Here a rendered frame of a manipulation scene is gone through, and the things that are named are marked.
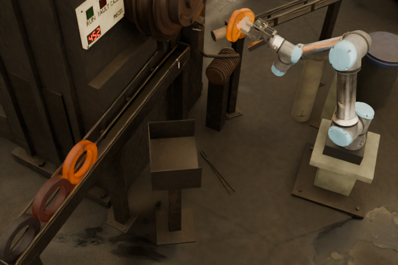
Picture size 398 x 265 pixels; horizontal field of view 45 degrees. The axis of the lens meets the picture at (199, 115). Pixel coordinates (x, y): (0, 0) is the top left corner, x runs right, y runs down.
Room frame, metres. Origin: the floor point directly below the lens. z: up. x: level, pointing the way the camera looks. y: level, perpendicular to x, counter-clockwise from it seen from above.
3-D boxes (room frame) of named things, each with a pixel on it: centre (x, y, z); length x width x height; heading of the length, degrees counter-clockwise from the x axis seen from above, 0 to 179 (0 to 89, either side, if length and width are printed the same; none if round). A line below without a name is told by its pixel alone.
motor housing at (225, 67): (2.03, -0.12, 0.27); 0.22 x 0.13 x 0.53; 154
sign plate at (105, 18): (1.54, 0.39, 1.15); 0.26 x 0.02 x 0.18; 154
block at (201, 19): (2.01, 0.05, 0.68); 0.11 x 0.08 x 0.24; 64
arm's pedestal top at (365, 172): (1.62, -0.79, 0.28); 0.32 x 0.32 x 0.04; 71
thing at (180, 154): (1.24, 0.10, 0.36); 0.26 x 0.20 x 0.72; 9
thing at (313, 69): (2.11, -0.66, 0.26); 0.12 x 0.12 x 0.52
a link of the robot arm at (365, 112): (1.62, -0.79, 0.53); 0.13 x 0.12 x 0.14; 138
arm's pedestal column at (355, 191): (1.62, -0.79, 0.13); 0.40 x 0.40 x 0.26; 71
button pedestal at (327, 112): (2.07, -0.82, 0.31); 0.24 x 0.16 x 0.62; 154
